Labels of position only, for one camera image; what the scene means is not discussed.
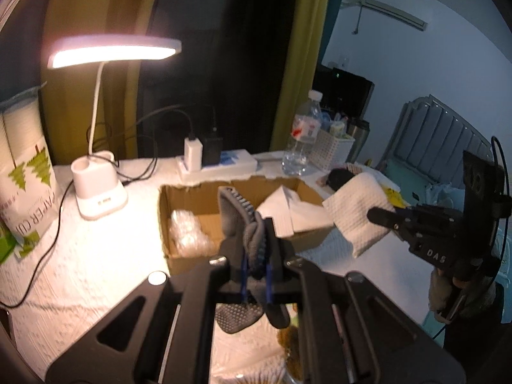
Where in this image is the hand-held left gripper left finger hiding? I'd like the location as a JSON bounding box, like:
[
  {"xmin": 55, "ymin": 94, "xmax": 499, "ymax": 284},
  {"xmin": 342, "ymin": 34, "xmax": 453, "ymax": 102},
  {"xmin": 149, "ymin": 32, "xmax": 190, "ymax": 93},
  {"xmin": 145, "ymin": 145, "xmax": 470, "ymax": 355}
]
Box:
[{"xmin": 46, "ymin": 235, "xmax": 248, "ymax": 384}]

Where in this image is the white waffle towel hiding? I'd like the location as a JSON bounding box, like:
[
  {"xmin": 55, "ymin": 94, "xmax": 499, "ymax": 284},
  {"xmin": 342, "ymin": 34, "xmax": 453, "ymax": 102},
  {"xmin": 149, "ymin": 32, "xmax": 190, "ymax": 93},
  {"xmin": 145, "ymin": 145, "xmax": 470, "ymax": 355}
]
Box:
[{"xmin": 322, "ymin": 173, "xmax": 401, "ymax": 259}]

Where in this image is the steel thermos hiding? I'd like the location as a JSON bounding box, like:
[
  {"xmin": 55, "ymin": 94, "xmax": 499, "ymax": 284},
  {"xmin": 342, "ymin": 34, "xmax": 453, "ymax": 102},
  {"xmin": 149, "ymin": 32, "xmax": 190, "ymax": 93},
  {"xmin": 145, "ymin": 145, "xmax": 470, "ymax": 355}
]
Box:
[{"xmin": 346, "ymin": 117, "xmax": 371, "ymax": 164}]

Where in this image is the light blue bedding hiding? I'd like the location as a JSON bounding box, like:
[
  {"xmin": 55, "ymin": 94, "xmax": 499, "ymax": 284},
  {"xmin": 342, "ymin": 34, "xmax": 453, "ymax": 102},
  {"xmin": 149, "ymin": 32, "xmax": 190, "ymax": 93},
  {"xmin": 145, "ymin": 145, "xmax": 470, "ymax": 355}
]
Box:
[{"xmin": 425, "ymin": 181, "xmax": 465, "ymax": 210}]

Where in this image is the white charger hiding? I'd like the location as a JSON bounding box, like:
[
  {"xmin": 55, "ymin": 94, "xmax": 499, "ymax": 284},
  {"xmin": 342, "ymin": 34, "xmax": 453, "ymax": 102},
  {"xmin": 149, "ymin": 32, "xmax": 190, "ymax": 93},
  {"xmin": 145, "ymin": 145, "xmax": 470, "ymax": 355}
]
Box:
[{"xmin": 184, "ymin": 138, "xmax": 205, "ymax": 171}]

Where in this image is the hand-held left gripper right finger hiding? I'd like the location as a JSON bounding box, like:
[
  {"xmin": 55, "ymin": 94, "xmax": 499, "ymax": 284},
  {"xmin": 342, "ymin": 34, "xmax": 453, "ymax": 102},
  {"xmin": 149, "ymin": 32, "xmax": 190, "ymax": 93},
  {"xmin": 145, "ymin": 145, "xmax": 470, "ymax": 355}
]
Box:
[{"xmin": 263, "ymin": 217, "xmax": 467, "ymax": 384}]

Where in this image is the white folded cloth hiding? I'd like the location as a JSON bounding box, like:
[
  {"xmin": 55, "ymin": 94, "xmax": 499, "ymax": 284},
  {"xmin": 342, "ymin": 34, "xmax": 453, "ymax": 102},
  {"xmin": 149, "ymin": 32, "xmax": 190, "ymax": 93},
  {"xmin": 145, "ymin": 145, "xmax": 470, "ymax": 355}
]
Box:
[{"xmin": 256, "ymin": 186, "xmax": 335, "ymax": 239}]

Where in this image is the white woven basket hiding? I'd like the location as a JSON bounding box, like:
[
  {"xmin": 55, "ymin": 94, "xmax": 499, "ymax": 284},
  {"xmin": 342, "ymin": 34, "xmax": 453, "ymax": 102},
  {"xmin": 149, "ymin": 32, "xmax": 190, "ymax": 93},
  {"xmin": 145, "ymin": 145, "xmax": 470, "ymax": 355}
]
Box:
[{"xmin": 309, "ymin": 122, "xmax": 356, "ymax": 169}]

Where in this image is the clear water bottle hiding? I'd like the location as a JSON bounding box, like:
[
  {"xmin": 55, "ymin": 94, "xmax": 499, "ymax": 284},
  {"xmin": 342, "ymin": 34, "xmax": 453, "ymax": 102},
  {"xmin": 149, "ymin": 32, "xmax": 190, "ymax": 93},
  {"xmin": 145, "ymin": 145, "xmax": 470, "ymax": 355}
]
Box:
[{"xmin": 282, "ymin": 90, "xmax": 323, "ymax": 176}]

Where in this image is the person's right hand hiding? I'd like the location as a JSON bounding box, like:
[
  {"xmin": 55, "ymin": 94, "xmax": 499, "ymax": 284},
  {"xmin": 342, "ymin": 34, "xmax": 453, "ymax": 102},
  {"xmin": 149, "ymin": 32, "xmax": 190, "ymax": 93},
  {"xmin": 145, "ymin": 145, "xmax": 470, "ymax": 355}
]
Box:
[{"xmin": 431, "ymin": 267, "xmax": 473, "ymax": 289}]

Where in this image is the white textured table cover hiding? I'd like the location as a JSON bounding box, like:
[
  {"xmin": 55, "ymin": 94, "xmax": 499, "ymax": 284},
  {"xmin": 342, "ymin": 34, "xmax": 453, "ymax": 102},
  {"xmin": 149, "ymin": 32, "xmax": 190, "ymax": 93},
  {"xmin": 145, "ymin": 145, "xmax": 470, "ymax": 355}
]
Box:
[{"xmin": 0, "ymin": 149, "xmax": 445, "ymax": 384}]

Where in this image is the cardboard box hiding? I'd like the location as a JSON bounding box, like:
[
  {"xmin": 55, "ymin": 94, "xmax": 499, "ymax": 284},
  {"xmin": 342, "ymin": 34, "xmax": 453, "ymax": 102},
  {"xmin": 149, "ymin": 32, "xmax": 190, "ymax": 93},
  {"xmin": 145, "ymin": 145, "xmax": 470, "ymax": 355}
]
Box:
[{"xmin": 158, "ymin": 176, "xmax": 337, "ymax": 277}]

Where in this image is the black lamp cable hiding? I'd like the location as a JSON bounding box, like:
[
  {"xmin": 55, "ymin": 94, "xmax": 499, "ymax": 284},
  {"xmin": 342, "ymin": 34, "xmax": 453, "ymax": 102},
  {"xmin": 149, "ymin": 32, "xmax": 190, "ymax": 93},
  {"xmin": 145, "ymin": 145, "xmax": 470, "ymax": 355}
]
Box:
[{"xmin": 0, "ymin": 179, "xmax": 77, "ymax": 309}]

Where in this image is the black charger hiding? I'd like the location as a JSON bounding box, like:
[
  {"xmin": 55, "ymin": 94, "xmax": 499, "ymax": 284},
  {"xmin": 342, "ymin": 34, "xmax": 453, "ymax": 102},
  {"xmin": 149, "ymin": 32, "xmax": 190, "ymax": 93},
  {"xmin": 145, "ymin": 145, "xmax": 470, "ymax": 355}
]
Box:
[{"xmin": 199, "ymin": 128, "xmax": 224, "ymax": 167}]

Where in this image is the black charger cable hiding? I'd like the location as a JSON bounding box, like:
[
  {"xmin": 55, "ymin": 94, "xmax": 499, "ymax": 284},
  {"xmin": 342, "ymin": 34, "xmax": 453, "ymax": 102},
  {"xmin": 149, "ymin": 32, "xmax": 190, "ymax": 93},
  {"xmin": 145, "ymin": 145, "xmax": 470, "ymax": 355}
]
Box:
[{"xmin": 135, "ymin": 104, "xmax": 197, "ymax": 141}]

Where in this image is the white air conditioner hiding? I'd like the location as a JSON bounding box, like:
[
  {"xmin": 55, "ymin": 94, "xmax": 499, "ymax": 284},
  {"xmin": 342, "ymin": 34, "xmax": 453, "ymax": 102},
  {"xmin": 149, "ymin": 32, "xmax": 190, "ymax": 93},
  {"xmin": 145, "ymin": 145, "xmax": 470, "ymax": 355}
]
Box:
[{"xmin": 359, "ymin": 0, "xmax": 429, "ymax": 32}]

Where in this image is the white desk lamp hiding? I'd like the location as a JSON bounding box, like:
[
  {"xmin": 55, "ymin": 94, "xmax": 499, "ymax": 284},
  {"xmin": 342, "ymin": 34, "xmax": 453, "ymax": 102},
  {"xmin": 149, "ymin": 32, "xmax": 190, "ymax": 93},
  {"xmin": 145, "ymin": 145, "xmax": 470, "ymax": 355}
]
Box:
[{"xmin": 47, "ymin": 35, "xmax": 183, "ymax": 221}]

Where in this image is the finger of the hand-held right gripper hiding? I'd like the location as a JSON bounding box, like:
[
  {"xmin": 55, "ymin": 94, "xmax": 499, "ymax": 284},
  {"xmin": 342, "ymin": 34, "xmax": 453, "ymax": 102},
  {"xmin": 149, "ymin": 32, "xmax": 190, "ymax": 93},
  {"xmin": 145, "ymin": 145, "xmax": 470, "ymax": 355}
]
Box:
[{"xmin": 367, "ymin": 205, "xmax": 417, "ymax": 233}]

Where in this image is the grey sock with grip dots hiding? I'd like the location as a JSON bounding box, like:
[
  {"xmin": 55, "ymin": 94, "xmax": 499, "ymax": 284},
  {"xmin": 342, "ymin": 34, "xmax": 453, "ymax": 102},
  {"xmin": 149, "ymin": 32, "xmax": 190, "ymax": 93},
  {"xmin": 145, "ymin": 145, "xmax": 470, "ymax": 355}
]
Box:
[{"xmin": 215, "ymin": 186, "xmax": 291, "ymax": 335}]

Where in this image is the grey padded headboard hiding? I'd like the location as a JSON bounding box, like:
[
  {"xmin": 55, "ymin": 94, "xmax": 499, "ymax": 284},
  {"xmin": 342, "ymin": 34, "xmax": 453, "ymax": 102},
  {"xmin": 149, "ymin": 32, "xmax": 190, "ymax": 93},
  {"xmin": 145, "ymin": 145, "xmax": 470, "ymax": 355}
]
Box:
[{"xmin": 384, "ymin": 95, "xmax": 495, "ymax": 189}]

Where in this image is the yellow packet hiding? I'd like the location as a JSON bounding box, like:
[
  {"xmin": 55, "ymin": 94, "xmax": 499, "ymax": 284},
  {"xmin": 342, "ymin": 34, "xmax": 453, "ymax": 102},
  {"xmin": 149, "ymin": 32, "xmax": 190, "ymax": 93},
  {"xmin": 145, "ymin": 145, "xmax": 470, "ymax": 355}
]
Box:
[{"xmin": 378, "ymin": 186, "xmax": 405, "ymax": 209}]

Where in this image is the clear plastic bag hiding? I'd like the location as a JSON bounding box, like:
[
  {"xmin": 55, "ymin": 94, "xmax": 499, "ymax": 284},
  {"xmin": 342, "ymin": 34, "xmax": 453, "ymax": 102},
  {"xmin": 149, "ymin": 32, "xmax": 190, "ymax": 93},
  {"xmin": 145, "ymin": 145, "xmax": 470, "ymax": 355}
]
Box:
[{"xmin": 168, "ymin": 210, "xmax": 215, "ymax": 257}]

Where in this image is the black appliance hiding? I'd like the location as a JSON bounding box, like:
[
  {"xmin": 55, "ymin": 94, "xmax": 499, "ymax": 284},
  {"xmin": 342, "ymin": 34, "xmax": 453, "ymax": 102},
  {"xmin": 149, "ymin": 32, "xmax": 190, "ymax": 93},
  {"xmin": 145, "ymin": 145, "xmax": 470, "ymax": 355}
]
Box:
[{"xmin": 312, "ymin": 68, "xmax": 376, "ymax": 123}]

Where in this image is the yellow-green curtain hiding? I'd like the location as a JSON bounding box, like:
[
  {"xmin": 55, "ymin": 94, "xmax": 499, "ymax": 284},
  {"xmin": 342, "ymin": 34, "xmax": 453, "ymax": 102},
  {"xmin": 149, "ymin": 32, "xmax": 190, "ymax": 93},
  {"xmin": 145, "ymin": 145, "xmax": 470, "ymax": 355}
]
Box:
[
  {"xmin": 269, "ymin": 0, "xmax": 333, "ymax": 153},
  {"xmin": 39, "ymin": 0, "xmax": 165, "ymax": 165}
]

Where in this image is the white power strip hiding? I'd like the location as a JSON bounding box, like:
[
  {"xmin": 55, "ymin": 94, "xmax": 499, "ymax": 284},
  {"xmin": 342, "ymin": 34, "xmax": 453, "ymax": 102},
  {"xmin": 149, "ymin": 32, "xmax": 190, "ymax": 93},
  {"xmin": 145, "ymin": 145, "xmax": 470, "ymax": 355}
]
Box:
[{"xmin": 176, "ymin": 149, "xmax": 259, "ymax": 181}]

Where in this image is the dark cloth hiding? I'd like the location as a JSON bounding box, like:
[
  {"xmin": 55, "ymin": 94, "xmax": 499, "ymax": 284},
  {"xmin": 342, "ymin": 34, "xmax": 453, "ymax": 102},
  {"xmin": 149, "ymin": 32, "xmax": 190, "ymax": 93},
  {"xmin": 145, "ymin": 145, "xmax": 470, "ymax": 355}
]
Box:
[{"xmin": 325, "ymin": 167, "xmax": 363, "ymax": 191}]

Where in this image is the pack of paper cups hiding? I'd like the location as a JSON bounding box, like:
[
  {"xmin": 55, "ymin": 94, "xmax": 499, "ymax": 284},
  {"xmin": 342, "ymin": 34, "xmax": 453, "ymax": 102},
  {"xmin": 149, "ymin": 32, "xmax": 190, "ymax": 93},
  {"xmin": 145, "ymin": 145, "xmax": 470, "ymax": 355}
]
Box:
[{"xmin": 0, "ymin": 83, "xmax": 61, "ymax": 265}]

